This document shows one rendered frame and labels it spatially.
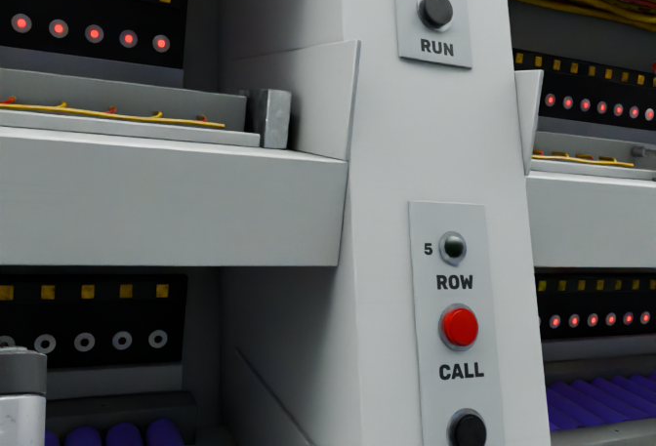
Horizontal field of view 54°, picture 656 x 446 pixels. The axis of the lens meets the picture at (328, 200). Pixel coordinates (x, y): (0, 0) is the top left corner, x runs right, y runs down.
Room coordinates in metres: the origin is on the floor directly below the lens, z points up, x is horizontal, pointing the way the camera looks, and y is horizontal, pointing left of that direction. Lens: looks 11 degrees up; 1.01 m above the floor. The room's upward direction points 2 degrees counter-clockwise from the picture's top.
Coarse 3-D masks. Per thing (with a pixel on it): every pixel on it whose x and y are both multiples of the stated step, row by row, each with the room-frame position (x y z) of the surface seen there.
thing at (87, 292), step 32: (0, 288) 0.35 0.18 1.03; (32, 288) 0.35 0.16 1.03; (64, 288) 0.36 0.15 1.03; (96, 288) 0.37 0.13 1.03; (128, 288) 0.37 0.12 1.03; (160, 288) 0.38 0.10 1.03; (0, 320) 0.35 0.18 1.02; (32, 320) 0.36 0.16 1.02; (64, 320) 0.37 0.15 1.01; (96, 320) 0.38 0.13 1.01; (128, 320) 0.38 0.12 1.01; (160, 320) 0.39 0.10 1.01; (64, 352) 0.37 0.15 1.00; (96, 352) 0.38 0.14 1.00; (128, 352) 0.39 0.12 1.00; (160, 352) 0.40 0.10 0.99
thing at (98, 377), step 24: (240, 360) 0.39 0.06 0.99; (48, 384) 0.37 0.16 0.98; (72, 384) 0.38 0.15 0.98; (96, 384) 0.38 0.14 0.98; (120, 384) 0.39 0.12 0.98; (144, 384) 0.39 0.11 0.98; (168, 384) 0.40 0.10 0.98; (240, 384) 0.39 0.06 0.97; (264, 384) 0.36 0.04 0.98; (240, 408) 0.39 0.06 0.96; (264, 408) 0.36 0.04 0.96; (216, 432) 0.41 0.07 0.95; (240, 432) 0.39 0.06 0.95; (264, 432) 0.36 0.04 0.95; (288, 432) 0.33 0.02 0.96
